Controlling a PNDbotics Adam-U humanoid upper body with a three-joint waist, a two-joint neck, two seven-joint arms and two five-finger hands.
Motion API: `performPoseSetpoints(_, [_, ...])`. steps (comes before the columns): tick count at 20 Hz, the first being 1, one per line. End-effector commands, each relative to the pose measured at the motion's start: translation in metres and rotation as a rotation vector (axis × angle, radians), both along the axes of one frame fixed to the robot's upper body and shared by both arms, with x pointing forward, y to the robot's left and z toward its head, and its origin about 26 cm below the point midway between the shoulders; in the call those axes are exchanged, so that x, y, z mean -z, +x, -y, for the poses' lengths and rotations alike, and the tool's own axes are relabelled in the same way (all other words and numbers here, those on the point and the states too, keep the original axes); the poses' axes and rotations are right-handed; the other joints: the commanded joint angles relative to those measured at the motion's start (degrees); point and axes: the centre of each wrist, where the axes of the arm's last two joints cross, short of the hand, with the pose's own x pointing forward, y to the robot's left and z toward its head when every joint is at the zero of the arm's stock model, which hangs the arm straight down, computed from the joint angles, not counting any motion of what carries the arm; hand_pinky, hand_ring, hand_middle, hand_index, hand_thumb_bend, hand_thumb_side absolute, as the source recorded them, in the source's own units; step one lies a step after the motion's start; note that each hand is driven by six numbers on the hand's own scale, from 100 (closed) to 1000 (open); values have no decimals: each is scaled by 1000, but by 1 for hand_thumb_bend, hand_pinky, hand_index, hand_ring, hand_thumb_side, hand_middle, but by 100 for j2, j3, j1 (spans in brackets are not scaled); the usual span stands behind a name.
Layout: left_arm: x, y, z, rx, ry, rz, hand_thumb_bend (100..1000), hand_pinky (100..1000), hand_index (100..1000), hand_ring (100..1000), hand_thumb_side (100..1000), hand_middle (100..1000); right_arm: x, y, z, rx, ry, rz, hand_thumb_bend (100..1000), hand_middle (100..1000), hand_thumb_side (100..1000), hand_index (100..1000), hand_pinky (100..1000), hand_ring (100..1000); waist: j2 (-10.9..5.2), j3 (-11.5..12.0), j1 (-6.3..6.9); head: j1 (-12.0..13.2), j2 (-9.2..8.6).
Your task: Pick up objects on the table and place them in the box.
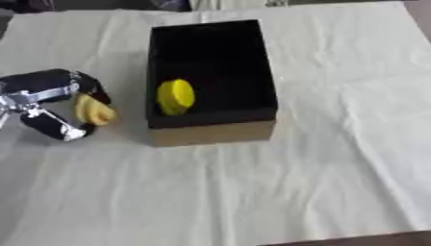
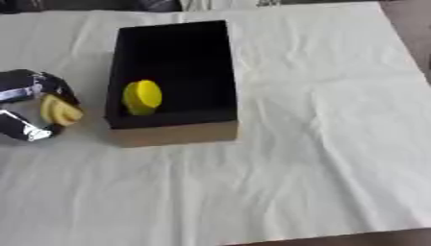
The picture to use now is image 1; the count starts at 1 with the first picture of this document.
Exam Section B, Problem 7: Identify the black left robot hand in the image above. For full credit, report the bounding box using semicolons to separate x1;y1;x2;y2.
0;68;114;142

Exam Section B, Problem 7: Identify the yellow toy banana bunch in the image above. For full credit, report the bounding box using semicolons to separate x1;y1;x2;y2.
74;92;118;127

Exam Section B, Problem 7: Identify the cardboard box with black inside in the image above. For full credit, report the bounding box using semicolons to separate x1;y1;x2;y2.
144;18;280;148

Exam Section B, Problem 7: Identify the yellow round toy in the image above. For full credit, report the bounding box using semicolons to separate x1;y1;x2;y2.
155;78;197;116

